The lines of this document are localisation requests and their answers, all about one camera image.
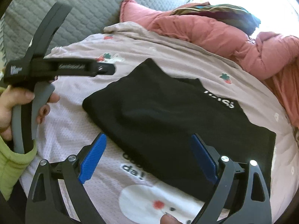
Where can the person's left hand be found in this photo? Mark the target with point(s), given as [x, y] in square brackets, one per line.
[18, 107]

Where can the strawberry printed pale blanket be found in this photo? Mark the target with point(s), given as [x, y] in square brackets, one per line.
[77, 116]

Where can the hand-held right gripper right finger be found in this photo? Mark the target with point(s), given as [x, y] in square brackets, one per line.
[203, 156]

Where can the black garment with orange patches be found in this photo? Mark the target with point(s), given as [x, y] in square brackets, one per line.
[151, 112]

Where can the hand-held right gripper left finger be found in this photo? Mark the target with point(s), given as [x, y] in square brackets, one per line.
[93, 158]

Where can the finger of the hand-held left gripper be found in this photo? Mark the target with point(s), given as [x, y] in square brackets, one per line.
[102, 68]

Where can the multicoloured striped cloth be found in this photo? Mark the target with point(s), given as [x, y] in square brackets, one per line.
[222, 14]

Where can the person's right hand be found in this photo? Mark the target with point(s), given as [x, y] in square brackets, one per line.
[170, 219]

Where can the pink quilt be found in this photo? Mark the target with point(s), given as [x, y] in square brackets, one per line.
[198, 30]

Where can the grey quilted headboard cushion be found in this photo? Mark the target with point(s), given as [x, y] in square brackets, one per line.
[81, 9]

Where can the person's left forearm green sleeve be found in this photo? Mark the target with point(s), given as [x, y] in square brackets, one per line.
[11, 168]

